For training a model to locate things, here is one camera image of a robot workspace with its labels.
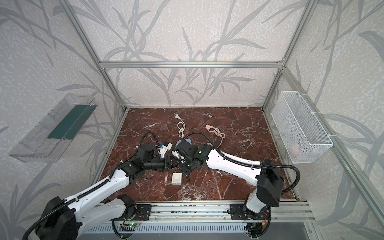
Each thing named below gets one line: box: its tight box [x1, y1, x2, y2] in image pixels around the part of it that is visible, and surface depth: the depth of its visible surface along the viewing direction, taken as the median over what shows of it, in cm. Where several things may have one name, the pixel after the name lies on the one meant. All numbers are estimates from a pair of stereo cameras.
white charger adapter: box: [171, 172, 183, 185], surface depth 84 cm
